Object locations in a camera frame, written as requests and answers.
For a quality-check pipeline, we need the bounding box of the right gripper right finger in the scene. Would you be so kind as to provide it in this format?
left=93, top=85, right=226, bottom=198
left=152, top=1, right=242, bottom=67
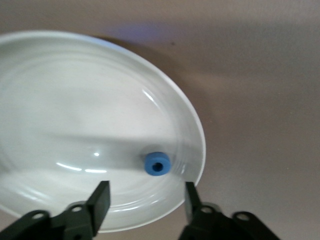
left=178, top=181, right=236, bottom=240

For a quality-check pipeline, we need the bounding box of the blue foam letter o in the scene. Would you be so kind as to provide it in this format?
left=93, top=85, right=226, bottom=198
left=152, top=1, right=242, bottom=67
left=144, top=151, right=172, bottom=177

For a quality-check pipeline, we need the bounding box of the brown paper table cover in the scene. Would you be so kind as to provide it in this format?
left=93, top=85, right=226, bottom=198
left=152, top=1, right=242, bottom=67
left=0, top=0, right=320, bottom=240

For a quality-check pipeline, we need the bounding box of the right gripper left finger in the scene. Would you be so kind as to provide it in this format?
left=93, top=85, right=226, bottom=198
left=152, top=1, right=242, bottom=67
left=49, top=181, right=111, bottom=240

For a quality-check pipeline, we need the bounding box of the white round plate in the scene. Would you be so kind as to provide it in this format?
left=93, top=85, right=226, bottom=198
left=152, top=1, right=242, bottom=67
left=0, top=30, right=207, bottom=233

